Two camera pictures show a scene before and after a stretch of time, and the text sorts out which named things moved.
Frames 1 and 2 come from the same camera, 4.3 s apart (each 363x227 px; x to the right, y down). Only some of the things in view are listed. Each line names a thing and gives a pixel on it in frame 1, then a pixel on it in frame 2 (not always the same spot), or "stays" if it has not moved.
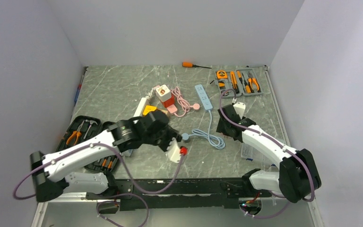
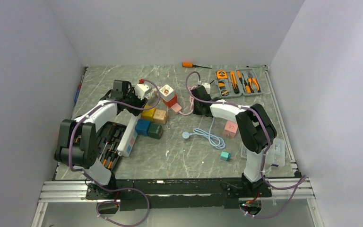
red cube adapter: [169, 102] stays
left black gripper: [172, 133] → [140, 103]
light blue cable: [215, 142] stays
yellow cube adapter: [148, 108] stays
